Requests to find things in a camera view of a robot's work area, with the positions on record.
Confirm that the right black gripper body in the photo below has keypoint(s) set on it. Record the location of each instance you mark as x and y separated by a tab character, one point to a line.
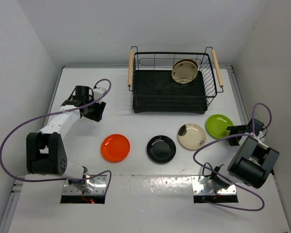
234	130

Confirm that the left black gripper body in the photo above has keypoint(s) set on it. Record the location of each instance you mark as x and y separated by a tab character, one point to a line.
94	110

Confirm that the lime green plate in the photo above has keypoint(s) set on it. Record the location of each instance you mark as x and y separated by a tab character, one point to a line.
217	125

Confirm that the orange plate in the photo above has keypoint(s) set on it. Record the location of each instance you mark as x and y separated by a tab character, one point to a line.
115	148

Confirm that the cream plate with black patch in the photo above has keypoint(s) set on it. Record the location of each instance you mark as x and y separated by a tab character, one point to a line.
191	136

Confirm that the beige floral plate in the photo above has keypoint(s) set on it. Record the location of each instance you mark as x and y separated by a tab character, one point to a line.
184	72

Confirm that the brown yellow patterned plate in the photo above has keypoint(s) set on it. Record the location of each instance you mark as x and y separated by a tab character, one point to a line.
192	62

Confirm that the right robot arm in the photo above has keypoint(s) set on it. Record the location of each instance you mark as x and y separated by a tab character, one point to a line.
254	160

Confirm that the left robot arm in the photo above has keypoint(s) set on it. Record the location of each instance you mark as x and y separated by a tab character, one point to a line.
45	152

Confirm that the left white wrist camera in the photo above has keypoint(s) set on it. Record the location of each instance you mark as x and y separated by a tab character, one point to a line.
98	92

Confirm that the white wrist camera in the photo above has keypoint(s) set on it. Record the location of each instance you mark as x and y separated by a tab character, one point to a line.
98	92
261	143

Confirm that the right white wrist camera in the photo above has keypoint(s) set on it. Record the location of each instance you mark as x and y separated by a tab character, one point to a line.
261	143

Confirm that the black wire dish rack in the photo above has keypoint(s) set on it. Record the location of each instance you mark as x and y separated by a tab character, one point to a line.
154	90

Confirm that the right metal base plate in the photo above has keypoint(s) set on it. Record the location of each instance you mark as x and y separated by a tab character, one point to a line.
204	186

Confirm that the metal base plate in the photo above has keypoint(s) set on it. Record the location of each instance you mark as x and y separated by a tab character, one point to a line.
97	185
204	186

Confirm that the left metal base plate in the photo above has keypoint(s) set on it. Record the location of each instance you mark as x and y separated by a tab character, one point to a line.
97	185

